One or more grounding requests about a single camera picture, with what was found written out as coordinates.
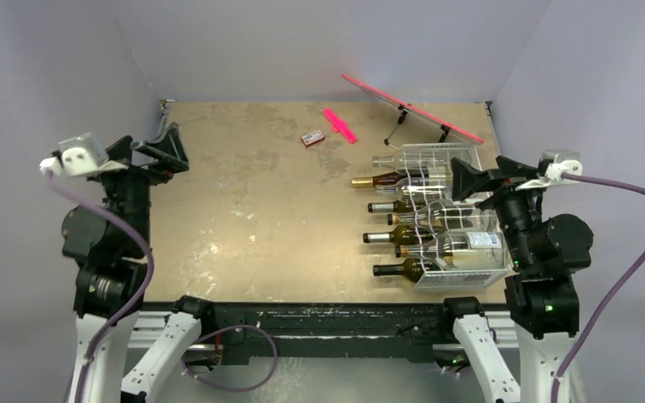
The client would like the black table front frame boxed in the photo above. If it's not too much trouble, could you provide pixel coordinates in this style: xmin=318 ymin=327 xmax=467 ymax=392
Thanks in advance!
xmin=144 ymin=301 xmax=510 ymax=365

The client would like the gold foil wine bottle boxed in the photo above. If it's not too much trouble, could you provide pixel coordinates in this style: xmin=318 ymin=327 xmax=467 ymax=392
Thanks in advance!
xmin=350 ymin=170 xmax=452 ymax=189

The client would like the small red box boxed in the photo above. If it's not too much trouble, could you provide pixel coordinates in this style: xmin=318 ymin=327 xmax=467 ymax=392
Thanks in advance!
xmin=301 ymin=130 xmax=325 ymax=148

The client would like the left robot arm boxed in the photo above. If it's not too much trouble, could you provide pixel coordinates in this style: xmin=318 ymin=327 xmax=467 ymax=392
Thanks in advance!
xmin=53 ymin=123 xmax=189 ymax=402

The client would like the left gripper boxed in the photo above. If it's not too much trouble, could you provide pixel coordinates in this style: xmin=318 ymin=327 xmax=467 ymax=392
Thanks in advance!
xmin=101 ymin=121 xmax=188 ymax=250

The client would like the purple cable loop under table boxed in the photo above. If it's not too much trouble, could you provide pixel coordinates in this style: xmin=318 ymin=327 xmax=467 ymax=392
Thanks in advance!
xmin=180 ymin=324 xmax=279 ymax=394

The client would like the dark bottle silver cap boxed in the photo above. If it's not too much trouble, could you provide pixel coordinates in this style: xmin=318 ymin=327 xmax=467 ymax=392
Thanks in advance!
xmin=367 ymin=200 xmax=427 ymax=213

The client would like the clear bottle black cap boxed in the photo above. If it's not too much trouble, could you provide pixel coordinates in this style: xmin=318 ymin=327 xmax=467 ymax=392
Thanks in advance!
xmin=387 ymin=201 xmax=498 ymax=232

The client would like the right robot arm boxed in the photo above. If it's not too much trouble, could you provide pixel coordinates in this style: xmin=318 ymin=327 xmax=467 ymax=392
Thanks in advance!
xmin=450 ymin=150 xmax=594 ymax=402

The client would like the white wire wine rack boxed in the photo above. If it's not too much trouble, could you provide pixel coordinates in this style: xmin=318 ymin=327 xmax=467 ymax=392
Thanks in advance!
xmin=396 ymin=144 xmax=510 ymax=292

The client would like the dark green wine bottle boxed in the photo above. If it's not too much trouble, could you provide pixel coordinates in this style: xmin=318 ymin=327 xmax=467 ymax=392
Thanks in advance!
xmin=372 ymin=259 xmax=441 ymax=283

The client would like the pink plastic clip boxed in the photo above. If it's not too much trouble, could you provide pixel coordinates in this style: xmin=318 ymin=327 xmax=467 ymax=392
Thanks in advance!
xmin=323 ymin=108 xmax=358 ymax=144

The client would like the pink framed mirror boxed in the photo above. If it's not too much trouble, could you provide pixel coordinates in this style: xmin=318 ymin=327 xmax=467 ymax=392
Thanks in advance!
xmin=340 ymin=74 xmax=485 ymax=148

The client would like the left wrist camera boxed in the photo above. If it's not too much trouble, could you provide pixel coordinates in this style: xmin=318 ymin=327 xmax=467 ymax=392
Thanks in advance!
xmin=39 ymin=132 xmax=109 ymax=177

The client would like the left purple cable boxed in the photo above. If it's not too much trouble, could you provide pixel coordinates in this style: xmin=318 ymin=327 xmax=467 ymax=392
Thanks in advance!
xmin=44 ymin=169 xmax=155 ymax=403

